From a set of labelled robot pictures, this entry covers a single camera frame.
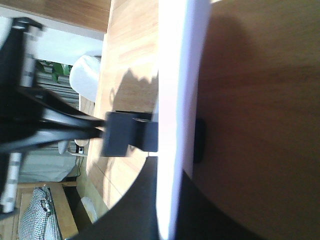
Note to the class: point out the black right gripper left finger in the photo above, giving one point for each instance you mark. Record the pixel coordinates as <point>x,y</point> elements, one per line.
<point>118,130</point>

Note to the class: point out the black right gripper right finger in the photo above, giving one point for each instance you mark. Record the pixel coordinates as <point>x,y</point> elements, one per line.
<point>199,140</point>

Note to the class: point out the white paper sheet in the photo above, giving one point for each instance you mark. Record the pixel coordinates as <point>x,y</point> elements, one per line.
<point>182,31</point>

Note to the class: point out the wooden desk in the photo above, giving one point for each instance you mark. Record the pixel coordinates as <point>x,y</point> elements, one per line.
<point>259,94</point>

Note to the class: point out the wooden chair grey cushion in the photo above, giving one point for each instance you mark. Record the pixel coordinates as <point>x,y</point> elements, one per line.
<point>84,76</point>

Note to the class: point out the green plant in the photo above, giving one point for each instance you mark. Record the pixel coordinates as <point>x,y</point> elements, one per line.
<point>55,69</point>

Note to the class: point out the checkered cloth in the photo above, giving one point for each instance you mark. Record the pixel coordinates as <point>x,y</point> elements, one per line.
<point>39,221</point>

